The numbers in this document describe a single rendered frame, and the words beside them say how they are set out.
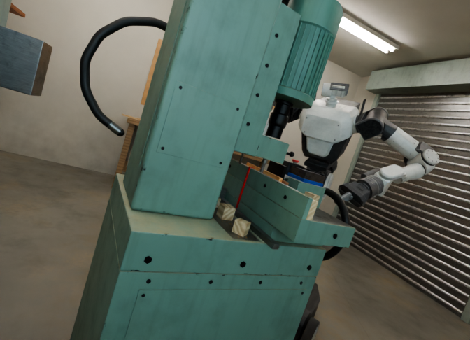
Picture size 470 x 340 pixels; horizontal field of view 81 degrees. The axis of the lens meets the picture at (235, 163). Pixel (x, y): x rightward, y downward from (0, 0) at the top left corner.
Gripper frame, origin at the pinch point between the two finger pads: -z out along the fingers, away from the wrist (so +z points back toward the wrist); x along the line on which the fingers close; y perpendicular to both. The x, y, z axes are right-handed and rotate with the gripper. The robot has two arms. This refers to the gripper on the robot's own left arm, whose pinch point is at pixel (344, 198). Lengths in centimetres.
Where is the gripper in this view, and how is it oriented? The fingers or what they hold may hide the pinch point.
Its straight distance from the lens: 120.6
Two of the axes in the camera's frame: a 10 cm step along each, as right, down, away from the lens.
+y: -0.2, -8.2, -5.7
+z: 8.8, -2.8, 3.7
